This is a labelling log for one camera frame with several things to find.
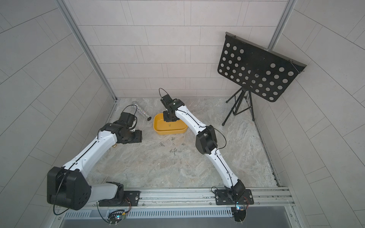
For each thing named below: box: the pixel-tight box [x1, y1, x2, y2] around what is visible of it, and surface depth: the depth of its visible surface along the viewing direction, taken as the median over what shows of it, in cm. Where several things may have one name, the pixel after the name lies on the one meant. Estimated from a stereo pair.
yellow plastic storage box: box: [153, 113, 189, 135], surface depth 100 cm
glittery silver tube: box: [131, 101, 152, 121], surface depth 107 cm
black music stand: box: [217, 31, 307, 126], surface depth 74 cm
